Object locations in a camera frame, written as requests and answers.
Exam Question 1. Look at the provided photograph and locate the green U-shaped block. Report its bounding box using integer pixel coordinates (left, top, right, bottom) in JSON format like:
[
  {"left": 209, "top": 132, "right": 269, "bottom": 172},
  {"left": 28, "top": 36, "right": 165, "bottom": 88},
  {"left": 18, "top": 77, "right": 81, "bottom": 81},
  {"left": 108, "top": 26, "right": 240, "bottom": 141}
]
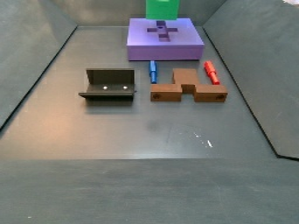
[{"left": 145, "top": 0, "right": 180, "bottom": 20}]

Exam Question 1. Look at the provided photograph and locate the purple board with cross slot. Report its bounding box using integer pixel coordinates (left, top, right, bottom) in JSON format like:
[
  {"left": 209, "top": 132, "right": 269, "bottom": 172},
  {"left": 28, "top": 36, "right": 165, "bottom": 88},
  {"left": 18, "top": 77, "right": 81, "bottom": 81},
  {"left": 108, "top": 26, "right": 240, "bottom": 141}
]
[{"left": 125, "top": 18, "right": 204, "bottom": 60}]

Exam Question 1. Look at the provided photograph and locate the brown T-shaped block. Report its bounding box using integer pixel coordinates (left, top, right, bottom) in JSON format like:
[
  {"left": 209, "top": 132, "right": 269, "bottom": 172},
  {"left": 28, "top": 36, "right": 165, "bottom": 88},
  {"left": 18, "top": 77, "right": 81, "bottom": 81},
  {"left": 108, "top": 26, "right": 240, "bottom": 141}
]
[{"left": 151, "top": 68, "right": 228, "bottom": 102}]

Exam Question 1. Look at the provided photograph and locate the blue peg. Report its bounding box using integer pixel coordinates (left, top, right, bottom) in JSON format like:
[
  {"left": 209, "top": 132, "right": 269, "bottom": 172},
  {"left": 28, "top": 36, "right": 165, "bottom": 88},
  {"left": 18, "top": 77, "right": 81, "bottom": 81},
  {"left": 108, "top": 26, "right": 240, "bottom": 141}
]
[{"left": 149, "top": 60, "right": 157, "bottom": 84}]

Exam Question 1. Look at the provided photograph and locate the red peg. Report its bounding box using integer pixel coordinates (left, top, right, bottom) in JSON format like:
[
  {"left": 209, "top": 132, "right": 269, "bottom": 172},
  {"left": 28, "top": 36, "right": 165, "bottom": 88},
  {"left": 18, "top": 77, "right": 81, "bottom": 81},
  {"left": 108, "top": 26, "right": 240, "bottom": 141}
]
[{"left": 203, "top": 60, "right": 220, "bottom": 85}]

